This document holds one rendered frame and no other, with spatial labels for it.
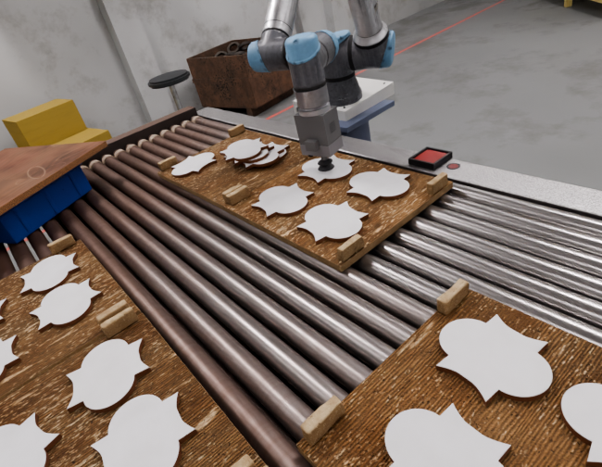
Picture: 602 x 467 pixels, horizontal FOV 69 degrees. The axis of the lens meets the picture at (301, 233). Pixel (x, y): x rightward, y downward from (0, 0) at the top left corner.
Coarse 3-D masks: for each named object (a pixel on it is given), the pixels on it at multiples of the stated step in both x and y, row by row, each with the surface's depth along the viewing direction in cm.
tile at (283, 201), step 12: (264, 192) 107; (276, 192) 106; (288, 192) 105; (300, 192) 103; (312, 192) 102; (264, 204) 102; (276, 204) 101; (288, 204) 100; (300, 204) 99; (288, 216) 97
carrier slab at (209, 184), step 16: (224, 144) 145; (288, 144) 133; (224, 160) 133; (288, 160) 122; (304, 160) 120; (160, 176) 136; (192, 176) 128; (208, 176) 125; (224, 176) 123; (240, 176) 121; (256, 176) 118; (272, 176) 116; (192, 192) 121; (208, 192) 117; (224, 208) 109
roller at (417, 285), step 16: (144, 160) 158; (160, 160) 150; (368, 256) 82; (368, 272) 81; (384, 272) 78; (400, 272) 76; (400, 288) 75; (416, 288) 73; (432, 288) 72; (432, 304) 71
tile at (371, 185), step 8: (360, 176) 103; (368, 176) 103; (376, 176) 102; (384, 176) 101; (392, 176) 100; (400, 176) 99; (408, 176) 99; (352, 184) 101; (360, 184) 100; (368, 184) 99; (376, 184) 98; (384, 184) 98; (392, 184) 97; (400, 184) 96; (408, 184) 95; (352, 192) 98; (360, 192) 97; (368, 192) 97; (376, 192) 96; (384, 192) 95; (392, 192) 94; (400, 192) 94; (376, 200) 94
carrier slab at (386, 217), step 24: (360, 168) 109; (384, 168) 106; (336, 192) 102; (408, 192) 95; (240, 216) 103; (264, 216) 100; (384, 216) 89; (408, 216) 88; (288, 240) 90; (312, 240) 87; (336, 264) 80
